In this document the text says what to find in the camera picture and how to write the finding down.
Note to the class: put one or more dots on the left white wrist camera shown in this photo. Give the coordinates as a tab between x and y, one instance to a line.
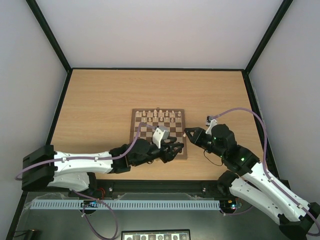
160	134

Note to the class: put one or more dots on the controller board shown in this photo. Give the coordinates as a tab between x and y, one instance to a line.
90	203
233	204

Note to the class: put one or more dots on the light bishop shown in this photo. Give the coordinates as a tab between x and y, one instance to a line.
172	114

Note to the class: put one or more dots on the printed reference sheet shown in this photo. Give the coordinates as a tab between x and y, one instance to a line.
183	234

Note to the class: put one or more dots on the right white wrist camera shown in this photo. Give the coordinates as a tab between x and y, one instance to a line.
210	123

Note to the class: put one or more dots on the light pawns second row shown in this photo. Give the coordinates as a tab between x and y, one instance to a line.
162	119

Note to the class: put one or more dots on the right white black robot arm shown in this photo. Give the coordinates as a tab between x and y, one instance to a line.
247	178

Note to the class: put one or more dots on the left controller board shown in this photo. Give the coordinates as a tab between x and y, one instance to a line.
90	203

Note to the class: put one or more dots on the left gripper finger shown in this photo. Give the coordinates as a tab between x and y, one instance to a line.
176	153
175	145

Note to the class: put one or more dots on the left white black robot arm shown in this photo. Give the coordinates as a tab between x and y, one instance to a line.
47	167

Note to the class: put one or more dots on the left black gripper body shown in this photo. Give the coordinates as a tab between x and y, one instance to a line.
165	155

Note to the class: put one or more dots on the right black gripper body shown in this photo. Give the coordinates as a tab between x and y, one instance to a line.
200	137

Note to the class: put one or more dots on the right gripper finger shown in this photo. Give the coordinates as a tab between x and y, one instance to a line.
192	130
193	136

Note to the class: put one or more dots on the light blue cable duct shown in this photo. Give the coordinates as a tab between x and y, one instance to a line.
56	204

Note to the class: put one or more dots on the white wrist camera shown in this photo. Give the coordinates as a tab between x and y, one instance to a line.
160	134
210	123

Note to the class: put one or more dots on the light king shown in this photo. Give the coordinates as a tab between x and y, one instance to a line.
155	113

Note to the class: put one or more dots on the right controller board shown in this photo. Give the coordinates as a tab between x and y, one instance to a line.
233	204

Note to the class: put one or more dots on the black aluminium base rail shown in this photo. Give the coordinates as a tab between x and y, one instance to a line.
218	189

